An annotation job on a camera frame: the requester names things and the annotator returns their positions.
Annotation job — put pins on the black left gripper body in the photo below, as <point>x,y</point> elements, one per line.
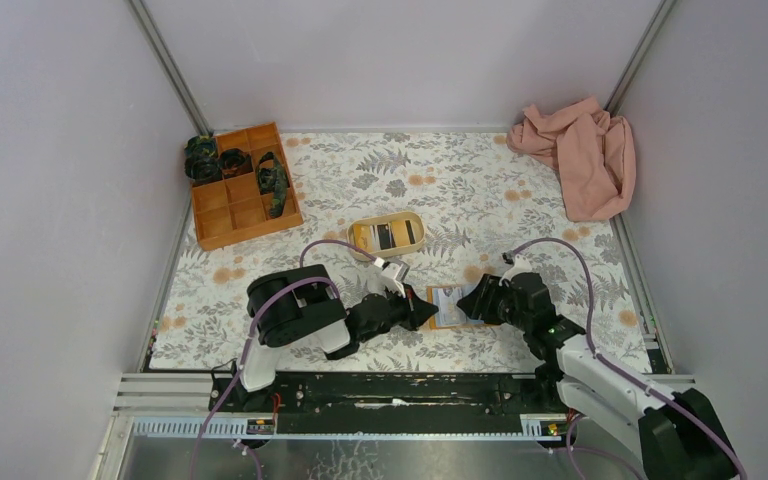
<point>399,311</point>

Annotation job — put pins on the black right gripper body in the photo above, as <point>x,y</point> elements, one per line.
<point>487,303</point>

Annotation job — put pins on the yellow leather card holder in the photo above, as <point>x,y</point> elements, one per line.
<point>453,306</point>

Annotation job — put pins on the beige oval plastic tray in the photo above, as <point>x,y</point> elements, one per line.
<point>383,237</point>

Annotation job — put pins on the orange card with black stripe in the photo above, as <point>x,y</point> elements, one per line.
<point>403,233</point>

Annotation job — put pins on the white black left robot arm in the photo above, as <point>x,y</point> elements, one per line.
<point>293,305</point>

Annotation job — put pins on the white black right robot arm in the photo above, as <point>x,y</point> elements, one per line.
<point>674,434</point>

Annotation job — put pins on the floral patterned table mat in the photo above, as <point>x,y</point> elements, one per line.
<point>476,198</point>

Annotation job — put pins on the pink crumpled cloth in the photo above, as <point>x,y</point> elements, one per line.
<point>592,152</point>

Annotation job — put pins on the orange compartment organizer tray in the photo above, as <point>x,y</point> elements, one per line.
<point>242,187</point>

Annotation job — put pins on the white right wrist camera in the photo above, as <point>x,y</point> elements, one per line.
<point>518,264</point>

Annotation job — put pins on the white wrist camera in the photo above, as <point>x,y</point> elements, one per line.
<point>518,264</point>
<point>392,274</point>

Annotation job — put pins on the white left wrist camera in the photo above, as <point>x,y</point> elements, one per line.
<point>392,274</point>

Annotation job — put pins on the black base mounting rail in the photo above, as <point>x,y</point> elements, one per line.
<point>402,404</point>

